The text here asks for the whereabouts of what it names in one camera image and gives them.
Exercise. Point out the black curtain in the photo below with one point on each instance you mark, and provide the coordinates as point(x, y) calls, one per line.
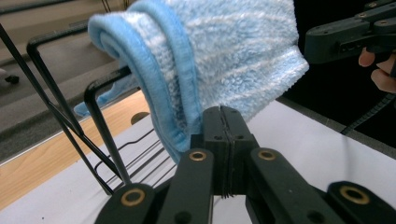
point(327, 93)

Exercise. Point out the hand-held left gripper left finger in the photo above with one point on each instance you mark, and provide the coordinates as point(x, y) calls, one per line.
point(190, 186)

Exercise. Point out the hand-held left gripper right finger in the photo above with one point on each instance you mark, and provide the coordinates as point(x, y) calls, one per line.
point(267, 186)

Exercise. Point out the white chair base with wheel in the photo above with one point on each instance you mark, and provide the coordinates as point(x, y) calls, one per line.
point(9, 77)

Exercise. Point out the blue striped towel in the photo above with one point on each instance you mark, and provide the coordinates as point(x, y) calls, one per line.
point(233, 56)

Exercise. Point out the white table cover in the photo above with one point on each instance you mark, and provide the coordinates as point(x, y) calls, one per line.
point(311, 140)

